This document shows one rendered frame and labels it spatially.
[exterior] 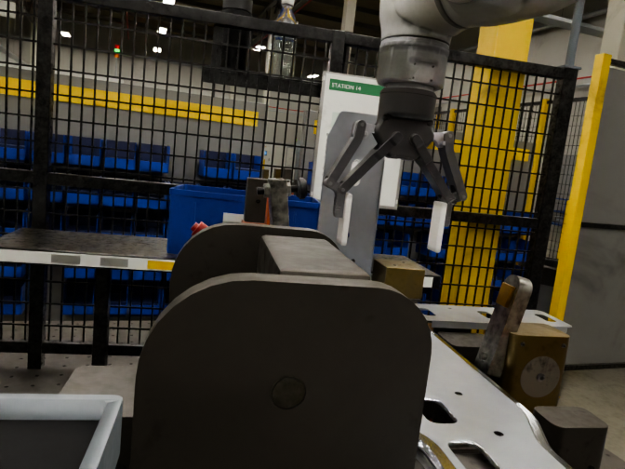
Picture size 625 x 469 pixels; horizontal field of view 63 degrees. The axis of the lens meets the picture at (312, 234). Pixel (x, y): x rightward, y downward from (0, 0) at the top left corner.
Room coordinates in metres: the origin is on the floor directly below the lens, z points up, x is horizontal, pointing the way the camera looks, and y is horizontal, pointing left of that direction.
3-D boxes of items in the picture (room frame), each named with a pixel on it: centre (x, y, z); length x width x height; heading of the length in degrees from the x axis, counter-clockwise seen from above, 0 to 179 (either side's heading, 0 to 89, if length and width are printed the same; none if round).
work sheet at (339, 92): (1.26, -0.09, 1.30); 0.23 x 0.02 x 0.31; 102
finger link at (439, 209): (0.71, -0.17, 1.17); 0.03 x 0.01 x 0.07; 12
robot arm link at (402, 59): (0.70, -0.11, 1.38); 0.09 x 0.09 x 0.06
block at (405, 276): (0.99, -0.18, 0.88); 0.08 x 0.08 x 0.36; 12
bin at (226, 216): (1.09, 0.15, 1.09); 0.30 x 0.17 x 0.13; 96
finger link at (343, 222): (0.69, -0.04, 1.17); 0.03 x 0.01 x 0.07; 12
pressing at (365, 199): (0.96, -0.06, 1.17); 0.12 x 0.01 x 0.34; 102
